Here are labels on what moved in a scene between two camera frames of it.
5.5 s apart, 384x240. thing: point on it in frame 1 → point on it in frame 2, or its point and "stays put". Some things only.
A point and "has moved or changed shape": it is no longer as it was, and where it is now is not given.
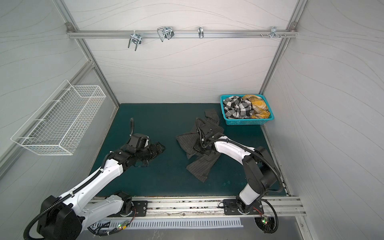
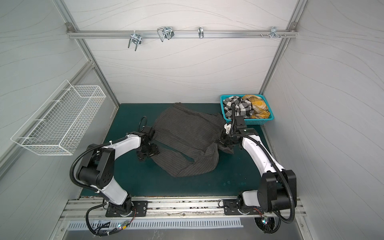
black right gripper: (200, 144) → (226, 142)
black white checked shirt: (235, 107) stays put
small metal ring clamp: (201, 32) stays put
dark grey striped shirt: (200, 163) has moved or changed shape
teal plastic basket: (231, 121) stays put
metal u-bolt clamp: (166, 32) stays put
